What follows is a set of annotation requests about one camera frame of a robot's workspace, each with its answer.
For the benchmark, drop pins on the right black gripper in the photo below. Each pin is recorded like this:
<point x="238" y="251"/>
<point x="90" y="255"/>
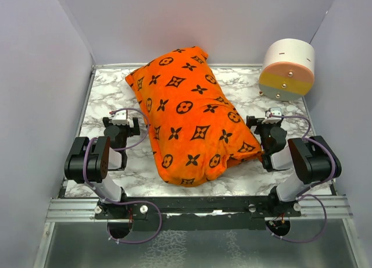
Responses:
<point x="251" y="121"/>

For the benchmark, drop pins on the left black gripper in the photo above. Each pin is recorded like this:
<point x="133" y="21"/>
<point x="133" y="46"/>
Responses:
<point x="133" y="131"/>

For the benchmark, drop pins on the orange patterned fleece pillowcase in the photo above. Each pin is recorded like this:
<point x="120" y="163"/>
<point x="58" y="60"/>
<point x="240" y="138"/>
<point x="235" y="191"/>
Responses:
<point x="196" y="133"/>

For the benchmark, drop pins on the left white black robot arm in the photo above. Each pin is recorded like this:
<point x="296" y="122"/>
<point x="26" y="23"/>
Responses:
<point x="90" y="160"/>

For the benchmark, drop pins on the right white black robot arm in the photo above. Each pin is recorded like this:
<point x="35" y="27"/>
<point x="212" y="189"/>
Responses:
<point x="313" y="161"/>

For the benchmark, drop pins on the white cylinder with striped face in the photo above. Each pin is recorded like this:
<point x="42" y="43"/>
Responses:
<point x="287" y="70"/>

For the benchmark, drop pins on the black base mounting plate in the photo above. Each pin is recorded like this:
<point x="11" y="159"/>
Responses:
<point x="189" y="213"/>

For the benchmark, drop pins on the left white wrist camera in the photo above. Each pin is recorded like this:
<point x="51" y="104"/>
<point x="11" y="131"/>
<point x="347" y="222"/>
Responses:
<point x="119" y="118"/>

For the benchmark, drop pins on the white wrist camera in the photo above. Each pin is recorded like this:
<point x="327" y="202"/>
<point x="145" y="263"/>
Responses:
<point x="273" y="116"/>
<point x="119" y="118"/>

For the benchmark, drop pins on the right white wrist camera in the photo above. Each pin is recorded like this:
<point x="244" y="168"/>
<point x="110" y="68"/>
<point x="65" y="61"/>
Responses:
<point x="273" y="116"/>

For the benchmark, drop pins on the aluminium rail frame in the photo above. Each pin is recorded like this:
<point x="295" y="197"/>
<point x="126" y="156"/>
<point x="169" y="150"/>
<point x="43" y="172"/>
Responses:
<point x="74" y="238"/>

